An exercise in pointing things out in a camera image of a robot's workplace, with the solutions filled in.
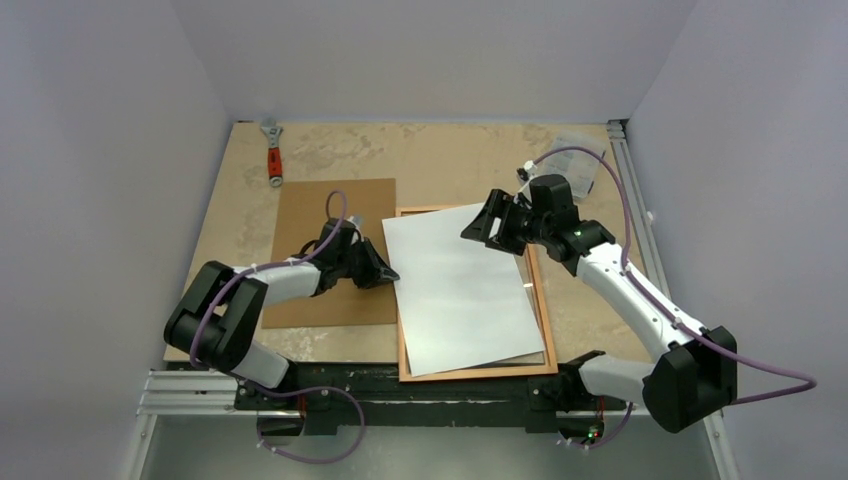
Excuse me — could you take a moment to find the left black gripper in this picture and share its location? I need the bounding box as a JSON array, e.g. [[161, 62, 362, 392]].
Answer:
[[336, 236, 398, 290]]

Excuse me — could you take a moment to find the plant photo print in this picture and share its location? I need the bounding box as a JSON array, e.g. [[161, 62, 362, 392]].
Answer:
[[381, 201, 547, 379]]

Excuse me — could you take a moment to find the brown cardboard backing board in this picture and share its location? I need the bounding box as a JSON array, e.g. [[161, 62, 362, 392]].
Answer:
[[262, 178, 397, 329]]

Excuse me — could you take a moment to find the copper wooden picture frame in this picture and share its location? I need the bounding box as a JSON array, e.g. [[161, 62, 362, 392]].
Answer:
[[394, 203, 559, 384]]

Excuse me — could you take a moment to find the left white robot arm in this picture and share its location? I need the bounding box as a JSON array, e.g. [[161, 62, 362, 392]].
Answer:
[[163, 218, 400, 409]]

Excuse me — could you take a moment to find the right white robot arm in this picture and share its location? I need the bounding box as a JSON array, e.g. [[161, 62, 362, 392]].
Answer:
[[460, 174, 738, 433]]

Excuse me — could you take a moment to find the clear plastic screw box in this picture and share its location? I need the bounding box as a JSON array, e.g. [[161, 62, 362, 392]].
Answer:
[[544, 130, 607, 200]]

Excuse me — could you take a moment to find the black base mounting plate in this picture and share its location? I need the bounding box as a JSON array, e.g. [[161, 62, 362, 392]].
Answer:
[[234, 362, 626, 435]]

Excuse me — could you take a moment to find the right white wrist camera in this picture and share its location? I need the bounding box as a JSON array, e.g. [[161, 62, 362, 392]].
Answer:
[[516, 160, 537, 198]]

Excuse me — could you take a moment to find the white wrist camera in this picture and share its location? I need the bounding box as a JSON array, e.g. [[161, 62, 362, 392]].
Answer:
[[346, 215, 365, 229], [516, 160, 537, 198]]

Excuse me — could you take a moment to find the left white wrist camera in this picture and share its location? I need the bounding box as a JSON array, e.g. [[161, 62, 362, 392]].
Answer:
[[346, 215, 365, 229]]

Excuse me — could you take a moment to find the red handled adjustable wrench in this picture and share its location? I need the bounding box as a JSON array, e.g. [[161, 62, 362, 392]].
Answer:
[[260, 118, 284, 188]]

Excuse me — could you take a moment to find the aluminium rail frame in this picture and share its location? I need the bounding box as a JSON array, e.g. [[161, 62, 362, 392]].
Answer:
[[135, 123, 738, 479]]

